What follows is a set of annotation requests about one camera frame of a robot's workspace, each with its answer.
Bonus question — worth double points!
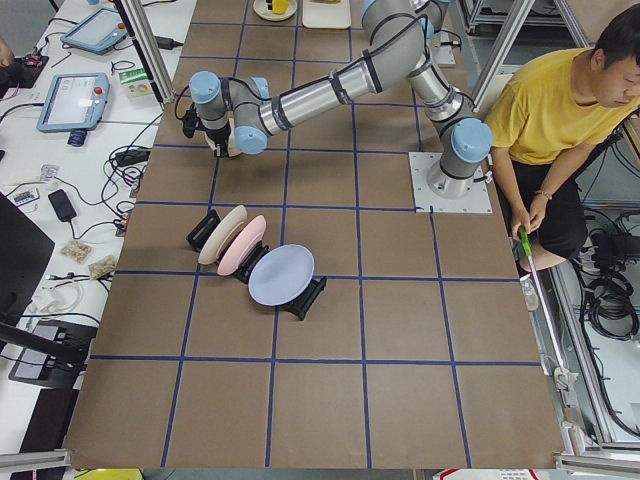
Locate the cream rectangular tray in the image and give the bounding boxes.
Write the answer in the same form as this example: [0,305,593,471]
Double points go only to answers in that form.
[302,0,351,29]

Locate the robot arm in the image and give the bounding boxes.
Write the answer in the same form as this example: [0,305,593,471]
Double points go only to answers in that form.
[180,1,493,199]

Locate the cream plate in rack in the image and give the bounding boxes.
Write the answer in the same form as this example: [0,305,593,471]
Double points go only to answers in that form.
[198,205,247,265]

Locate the pink plate in rack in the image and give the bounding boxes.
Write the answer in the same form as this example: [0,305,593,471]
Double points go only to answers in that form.
[217,215,266,276]

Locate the aluminium frame post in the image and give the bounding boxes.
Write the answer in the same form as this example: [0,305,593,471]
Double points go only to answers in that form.
[114,0,175,105]

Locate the yellow lemon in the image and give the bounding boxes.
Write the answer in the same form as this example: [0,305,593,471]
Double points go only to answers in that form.
[267,0,289,16]

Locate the black power adapter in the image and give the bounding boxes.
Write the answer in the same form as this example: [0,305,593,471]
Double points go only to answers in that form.
[114,148,150,168]

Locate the black dish rack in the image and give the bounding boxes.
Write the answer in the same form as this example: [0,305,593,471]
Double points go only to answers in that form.
[186,205,327,321]

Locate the black smartphone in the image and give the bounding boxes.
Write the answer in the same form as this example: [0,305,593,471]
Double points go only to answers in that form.
[48,189,77,222]

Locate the white ceramic bowl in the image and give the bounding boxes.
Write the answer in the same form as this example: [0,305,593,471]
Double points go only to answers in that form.
[205,135,241,158]

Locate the person in yellow shirt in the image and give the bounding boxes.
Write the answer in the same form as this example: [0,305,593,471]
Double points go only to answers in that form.
[485,5,639,281]

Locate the light blue plate in rack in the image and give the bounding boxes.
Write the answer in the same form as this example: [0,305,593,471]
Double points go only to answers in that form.
[248,244,315,306]

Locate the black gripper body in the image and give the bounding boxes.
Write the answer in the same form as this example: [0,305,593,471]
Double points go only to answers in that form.
[207,128,235,156]

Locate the green white carton box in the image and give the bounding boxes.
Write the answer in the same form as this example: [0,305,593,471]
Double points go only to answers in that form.
[118,68,153,98]

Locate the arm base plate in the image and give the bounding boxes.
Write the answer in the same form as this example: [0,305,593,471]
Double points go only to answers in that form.
[408,152,493,215]

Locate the blue teach pendant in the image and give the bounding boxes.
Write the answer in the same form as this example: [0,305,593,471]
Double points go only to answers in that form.
[37,72,110,133]
[61,8,127,55]

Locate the black monitor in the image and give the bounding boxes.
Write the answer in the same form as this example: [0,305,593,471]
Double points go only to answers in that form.
[0,195,55,326]

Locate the cream round plate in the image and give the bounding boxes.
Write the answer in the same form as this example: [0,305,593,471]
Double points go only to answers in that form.
[253,0,297,22]

